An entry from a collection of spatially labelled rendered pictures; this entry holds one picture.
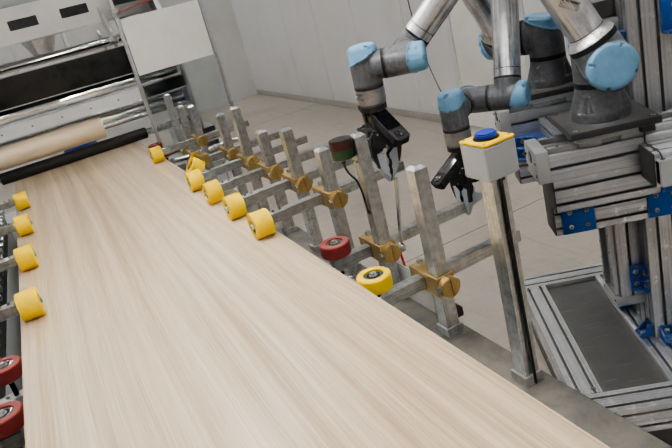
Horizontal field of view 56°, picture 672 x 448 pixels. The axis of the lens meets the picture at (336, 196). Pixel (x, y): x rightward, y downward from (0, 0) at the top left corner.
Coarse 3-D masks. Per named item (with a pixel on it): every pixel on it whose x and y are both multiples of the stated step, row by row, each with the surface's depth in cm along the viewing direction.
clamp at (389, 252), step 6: (360, 240) 176; (366, 240) 172; (372, 240) 171; (372, 246) 170; (378, 246) 166; (384, 246) 166; (390, 246) 165; (396, 246) 166; (372, 252) 171; (378, 252) 168; (384, 252) 165; (390, 252) 165; (396, 252) 166; (378, 258) 169; (384, 258) 166; (390, 258) 166; (396, 258) 167
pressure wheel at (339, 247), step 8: (328, 240) 169; (336, 240) 168; (344, 240) 166; (320, 248) 166; (328, 248) 164; (336, 248) 163; (344, 248) 164; (328, 256) 165; (336, 256) 164; (344, 256) 165
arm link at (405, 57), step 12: (384, 48) 157; (396, 48) 155; (408, 48) 154; (420, 48) 154; (384, 60) 155; (396, 60) 155; (408, 60) 154; (420, 60) 154; (384, 72) 156; (396, 72) 156; (408, 72) 157
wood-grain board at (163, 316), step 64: (64, 192) 305; (128, 192) 274; (192, 192) 249; (64, 256) 213; (128, 256) 198; (192, 256) 184; (256, 256) 172; (64, 320) 164; (128, 320) 155; (192, 320) 146; (256, 320) 139; (320, 320) 132; (384, 320) 126; (64, 384) 133; (128, 384) 127; (192, 384) 121; (256, 384) 116; (320, 384) 111; (384, 384) 107; (448, 384) 103; (512, 384) 99
